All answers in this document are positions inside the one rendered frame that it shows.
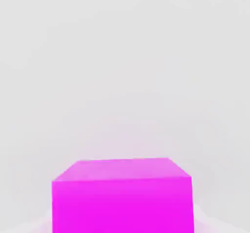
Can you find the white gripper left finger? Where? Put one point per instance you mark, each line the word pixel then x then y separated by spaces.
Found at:
pixel 46 225

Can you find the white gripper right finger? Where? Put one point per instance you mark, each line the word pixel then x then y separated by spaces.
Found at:
pixel 201 224

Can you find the small magenta cube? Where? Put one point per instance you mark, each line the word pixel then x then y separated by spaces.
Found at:
pixel 122 203

